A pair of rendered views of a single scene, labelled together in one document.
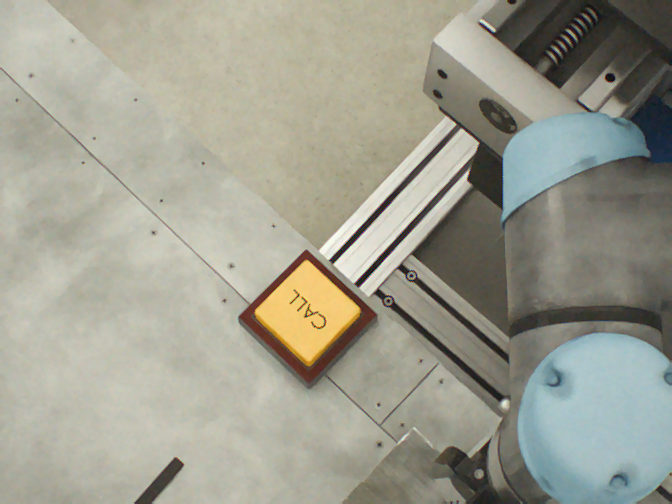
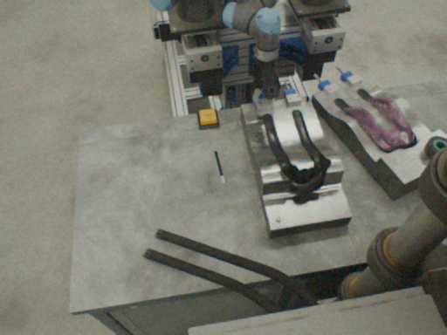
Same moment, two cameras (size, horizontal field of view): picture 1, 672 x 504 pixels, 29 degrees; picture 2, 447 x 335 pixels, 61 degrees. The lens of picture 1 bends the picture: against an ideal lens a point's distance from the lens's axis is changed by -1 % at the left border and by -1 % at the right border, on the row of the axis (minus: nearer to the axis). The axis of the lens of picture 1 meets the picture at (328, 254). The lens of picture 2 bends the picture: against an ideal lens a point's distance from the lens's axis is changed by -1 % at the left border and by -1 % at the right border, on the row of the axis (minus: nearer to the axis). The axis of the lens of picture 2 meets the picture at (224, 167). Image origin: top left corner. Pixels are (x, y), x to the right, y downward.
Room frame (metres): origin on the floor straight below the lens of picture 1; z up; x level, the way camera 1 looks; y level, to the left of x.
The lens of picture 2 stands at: (-0.46, 0.70, 1.94)
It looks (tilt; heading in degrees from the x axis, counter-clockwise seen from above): 56 degrees down; 313
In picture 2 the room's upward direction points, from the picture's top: 3 degrees counter-clockwise
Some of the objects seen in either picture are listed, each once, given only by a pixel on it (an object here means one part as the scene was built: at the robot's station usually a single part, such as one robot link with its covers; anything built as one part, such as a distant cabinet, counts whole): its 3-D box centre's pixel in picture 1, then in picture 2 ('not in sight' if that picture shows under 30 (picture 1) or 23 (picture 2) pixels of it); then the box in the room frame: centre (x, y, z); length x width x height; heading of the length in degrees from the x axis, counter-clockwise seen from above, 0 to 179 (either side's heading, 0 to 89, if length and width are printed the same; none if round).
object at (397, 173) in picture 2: not in sight; (380, 126); (-0.28, -0.33, 0.86); 0.50 x 0.26 x 0.11; 157
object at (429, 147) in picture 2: not in sight; (438, 148); (-0.48, -0.30, 0.93); 0.08 x 0.08 x 0.04
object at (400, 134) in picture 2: not in sight; (381, 118); (-0.27, -0.33, 0.90); 0.26 x 0.18 x 0.08; 157
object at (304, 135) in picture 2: not in sight; (295, 144); (-0.11, -0.02, 0.92); 0.35 x 0.16 x 0.09; 140
